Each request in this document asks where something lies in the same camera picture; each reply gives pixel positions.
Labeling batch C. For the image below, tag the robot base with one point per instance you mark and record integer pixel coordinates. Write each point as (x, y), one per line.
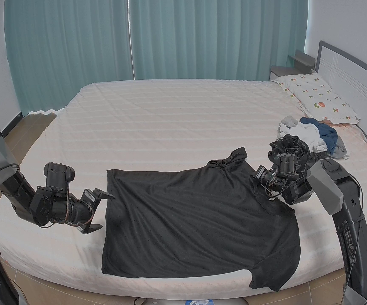
(189, 301)

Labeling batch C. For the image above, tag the black T-shirt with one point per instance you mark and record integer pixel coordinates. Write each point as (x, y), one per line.
(202, 221)

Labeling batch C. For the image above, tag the white printed pillow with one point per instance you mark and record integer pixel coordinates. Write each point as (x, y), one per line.
(319, 97)

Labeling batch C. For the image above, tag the grey bedside table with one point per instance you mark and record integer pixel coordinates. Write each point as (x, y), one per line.
(285, 71)

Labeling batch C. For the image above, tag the blue-green curtain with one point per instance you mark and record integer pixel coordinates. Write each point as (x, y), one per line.
(218, 27)
(69, 43)

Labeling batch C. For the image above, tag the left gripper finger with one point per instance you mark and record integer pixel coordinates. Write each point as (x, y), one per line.
(102, 195)
(89, 228)

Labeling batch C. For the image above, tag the pile of clothes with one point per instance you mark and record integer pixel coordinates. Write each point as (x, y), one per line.
(310, 135)

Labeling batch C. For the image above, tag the bed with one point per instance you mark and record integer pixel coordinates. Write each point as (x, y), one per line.
(170, 122)

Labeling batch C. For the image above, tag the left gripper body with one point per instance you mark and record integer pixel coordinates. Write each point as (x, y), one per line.
(77, 211)

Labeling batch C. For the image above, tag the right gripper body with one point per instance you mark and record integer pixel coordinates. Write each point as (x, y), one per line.
(270, 179)

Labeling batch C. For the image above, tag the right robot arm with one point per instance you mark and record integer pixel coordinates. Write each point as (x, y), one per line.
(329, 186)

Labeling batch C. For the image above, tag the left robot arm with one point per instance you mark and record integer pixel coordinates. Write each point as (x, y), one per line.
(43, 205)

